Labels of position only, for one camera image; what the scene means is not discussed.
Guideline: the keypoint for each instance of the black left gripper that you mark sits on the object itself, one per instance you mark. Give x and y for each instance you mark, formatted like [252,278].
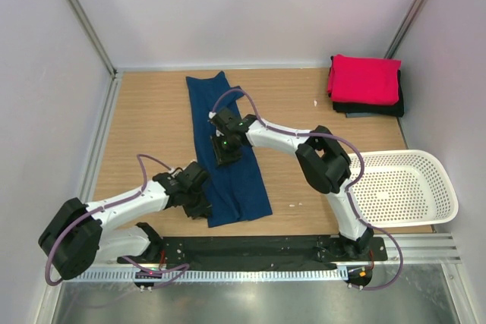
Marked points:
[202,210]

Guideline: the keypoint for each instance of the folded pink t-shirt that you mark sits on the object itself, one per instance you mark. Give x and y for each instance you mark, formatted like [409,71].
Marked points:
[372,81]

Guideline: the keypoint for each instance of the white perforated plastic basket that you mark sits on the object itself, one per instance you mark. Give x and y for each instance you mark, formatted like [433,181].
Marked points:
[405,188]

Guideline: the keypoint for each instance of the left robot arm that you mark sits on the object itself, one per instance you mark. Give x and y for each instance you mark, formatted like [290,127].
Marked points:
[81,234]

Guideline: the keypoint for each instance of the white slotted cable duct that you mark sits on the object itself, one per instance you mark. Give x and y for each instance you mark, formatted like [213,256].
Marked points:
[131,274]

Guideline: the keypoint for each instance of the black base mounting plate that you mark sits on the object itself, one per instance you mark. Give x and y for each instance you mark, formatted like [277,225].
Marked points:
[257,254]

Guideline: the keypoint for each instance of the aluminium rail frame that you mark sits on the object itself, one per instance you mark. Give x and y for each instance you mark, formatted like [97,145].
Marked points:
[408,248]

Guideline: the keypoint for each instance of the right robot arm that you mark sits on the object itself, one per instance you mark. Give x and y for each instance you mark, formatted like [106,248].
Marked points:
[324,164]

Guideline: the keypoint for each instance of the folded grey t-shirt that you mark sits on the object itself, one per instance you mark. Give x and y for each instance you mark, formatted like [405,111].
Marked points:
[359,115]

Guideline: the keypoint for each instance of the folded black t-shirt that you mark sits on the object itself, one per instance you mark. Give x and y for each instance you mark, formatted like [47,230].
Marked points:
[396,110]

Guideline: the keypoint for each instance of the blue printed t-shirt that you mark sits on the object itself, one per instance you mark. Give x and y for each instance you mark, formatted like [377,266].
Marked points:
[236,192]

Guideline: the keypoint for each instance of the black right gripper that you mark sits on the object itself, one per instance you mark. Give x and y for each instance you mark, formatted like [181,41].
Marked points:
[222,158]

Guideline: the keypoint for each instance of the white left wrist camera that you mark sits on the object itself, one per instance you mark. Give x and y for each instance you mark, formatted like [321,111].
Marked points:
[175,171]

